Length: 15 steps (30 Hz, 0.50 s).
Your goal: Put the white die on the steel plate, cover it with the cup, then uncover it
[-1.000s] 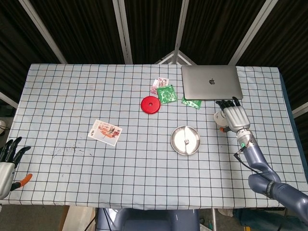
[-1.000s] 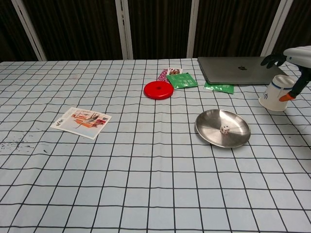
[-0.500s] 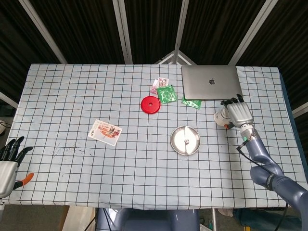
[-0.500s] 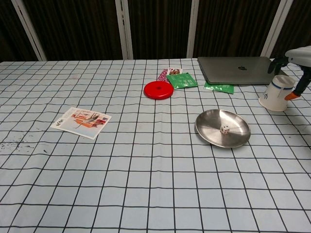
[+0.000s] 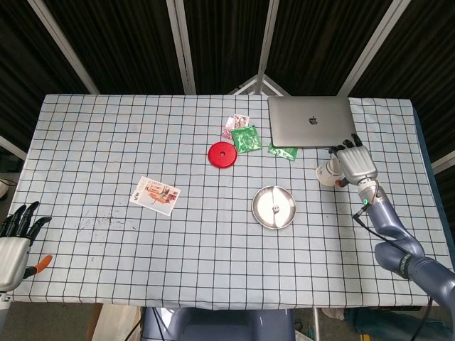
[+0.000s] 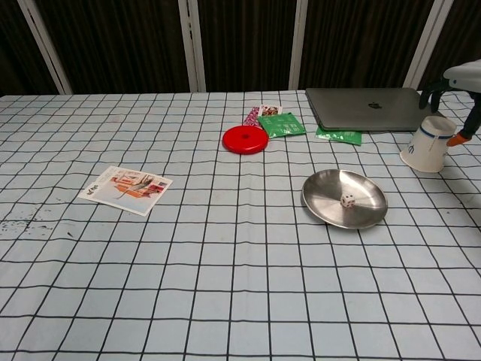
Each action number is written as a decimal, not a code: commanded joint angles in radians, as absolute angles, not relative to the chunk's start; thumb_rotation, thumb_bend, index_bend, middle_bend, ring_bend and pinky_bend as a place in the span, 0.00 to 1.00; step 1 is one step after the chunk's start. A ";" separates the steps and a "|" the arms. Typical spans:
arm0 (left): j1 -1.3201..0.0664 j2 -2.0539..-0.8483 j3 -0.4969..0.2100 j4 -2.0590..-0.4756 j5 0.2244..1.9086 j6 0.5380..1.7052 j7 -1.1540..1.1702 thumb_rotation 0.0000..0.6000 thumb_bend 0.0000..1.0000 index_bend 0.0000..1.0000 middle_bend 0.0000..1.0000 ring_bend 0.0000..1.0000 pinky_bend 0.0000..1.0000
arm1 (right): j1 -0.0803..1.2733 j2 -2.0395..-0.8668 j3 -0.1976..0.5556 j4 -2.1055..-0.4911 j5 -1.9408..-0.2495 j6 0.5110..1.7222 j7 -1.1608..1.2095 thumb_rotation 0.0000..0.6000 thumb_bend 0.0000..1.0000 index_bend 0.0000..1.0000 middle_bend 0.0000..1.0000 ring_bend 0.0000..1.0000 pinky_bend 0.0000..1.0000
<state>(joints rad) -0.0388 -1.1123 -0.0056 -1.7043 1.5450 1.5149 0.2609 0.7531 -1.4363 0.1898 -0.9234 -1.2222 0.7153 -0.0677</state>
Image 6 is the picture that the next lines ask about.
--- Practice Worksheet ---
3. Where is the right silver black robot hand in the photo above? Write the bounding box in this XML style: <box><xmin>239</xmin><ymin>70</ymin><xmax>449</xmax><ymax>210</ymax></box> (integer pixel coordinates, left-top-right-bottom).
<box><xmin>419</xmin><ymin>58</ymin><xmax>481</xmax><ymax>147</ymax></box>

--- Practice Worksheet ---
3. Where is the white paper cup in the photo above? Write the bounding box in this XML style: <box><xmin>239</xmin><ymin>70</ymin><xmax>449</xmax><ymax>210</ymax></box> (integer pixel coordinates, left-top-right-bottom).
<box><xmin>399</xmin><ymin>115</ymin><xmax>458</xmax><ymax>173</ymax></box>

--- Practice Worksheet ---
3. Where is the silver metal plate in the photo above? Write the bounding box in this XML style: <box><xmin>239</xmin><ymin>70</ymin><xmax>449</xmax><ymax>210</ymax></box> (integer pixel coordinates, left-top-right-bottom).
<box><xmin>301</xmin><ymin>168</ymin><xmax>389</xmax><ymax>229</ymax></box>

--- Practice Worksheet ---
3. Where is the grey closed laptop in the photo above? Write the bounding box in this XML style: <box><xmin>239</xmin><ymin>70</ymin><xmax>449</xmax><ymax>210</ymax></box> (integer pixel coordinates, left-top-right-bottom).
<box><xmin>304</xmin><ymin>87</ymin><xmax>444</xmax><ymax>133</ymax></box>

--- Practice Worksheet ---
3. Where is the green foil packet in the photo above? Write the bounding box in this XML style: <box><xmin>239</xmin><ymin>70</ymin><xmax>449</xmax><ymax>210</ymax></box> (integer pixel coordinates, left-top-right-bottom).
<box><xmin>257</xmin><ymin>111</ymin><xmax>307</xmax><ymax>139</ymax></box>
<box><xmin>314</xmin><ymin>126</ymin><xmax>363</xmax><ymax>146</ymax></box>

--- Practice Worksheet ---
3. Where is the pink patterned packet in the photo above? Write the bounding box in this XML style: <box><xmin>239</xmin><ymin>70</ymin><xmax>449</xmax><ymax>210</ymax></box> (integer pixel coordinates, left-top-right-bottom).
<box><xmin>242</xmin><ymin>106</ymin><xmax>262</xmax><ymax>127</ymax></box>

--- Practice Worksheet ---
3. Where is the red round plastic disc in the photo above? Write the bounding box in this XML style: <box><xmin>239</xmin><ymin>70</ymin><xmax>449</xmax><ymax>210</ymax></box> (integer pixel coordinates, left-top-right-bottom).
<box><xmin>221</xmin><ymin>126</ymin><xmax>270</xmax><ymax>156</ymax></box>

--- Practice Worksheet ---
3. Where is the blue checkered tablecloth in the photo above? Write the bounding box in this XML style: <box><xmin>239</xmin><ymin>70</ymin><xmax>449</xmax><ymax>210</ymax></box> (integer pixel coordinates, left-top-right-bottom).
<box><xmin>0</xmin><ymin>89</ymin><xmax>481</xmax><ymax>361</ymax></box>

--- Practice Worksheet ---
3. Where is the illustrated postcard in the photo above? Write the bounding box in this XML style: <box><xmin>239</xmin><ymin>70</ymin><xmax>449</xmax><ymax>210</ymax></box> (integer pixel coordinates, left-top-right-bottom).
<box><xmin>77</xmin><ymin>165</ymin><xmax>174</xmax><ymax>217</ymax></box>

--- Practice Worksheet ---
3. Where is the white frame post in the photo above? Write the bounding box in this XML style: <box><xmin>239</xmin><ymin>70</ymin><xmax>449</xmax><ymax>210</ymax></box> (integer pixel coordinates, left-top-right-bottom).
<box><xmin>404</xmin><ymin>0</ymin><xmax>451</xmax><ymax>90</ymax></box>
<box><xmin>178</xmin><ymin>0</ymin><xmax>207</xmax><ymax>93</ymax></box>
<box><xmin>17</xmin><ymin>0</ymin><xmax>73</xmax><ymax>95</ymax></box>
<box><xmin>288</xmin><ymin>0</ymin><xmax>310</xmax><ymax>91</ymax></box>

